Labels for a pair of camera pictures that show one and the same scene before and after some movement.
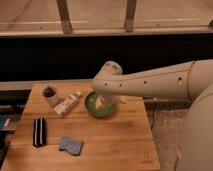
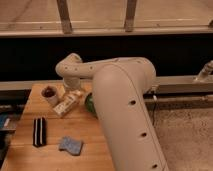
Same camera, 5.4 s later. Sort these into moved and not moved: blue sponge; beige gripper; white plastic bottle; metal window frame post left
Moved: beige gripper
Not moved: metal window frame post left; white plastic bottle; blue sponge
